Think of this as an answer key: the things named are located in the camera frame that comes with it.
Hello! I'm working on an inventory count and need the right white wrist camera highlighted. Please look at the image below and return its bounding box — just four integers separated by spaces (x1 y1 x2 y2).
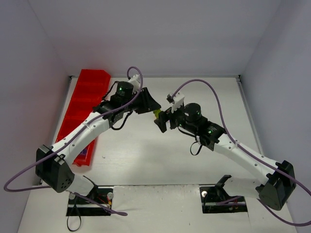
167 92 185 113

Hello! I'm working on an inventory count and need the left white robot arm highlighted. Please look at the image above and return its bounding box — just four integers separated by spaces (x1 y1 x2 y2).
35 81 161 196

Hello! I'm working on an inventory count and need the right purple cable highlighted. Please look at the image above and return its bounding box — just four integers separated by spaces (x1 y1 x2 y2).
173 79 311 227

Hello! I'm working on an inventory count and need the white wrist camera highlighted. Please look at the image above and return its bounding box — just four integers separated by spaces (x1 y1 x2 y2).
128 74 141 93
167 92 185 113

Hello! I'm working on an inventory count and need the long lime green lego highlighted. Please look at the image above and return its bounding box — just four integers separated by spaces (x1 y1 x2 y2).
153 109 161 118

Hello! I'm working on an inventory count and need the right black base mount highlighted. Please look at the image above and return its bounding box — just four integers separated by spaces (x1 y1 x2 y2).
199 175 248 214

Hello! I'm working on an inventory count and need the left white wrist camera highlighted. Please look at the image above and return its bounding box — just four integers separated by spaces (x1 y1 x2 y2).
128 74 141 93

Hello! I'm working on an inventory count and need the red divided plastic bin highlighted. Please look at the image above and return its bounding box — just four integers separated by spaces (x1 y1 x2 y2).
55 68 112 167

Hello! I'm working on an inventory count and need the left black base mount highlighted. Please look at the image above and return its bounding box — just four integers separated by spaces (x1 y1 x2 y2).
66 185 114 216

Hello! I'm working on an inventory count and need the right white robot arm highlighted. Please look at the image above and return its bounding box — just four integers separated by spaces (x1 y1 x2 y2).
154 103 296 211

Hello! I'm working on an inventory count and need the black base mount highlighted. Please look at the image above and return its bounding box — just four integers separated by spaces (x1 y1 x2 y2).
66 185 114 216
199 175 248 214

